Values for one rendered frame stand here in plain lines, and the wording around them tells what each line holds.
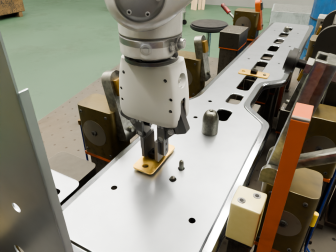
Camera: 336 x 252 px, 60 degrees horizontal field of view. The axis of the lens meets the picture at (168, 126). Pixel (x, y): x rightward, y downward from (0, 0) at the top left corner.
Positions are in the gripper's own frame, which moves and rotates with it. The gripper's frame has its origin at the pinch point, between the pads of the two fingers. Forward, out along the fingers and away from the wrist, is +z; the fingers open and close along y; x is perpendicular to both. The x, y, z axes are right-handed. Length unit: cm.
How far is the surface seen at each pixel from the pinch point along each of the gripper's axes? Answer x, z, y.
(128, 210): 11.5, 3.1, -2.5
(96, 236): 16.9, 3.1, -1.3
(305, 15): -438, 59, 14
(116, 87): -4.6, -6.3, 10.4
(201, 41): -39.5, -5.9, 8.4
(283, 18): -434, 65, 41
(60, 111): -41, 33, 72
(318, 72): 1.7, -17.3, -20.9
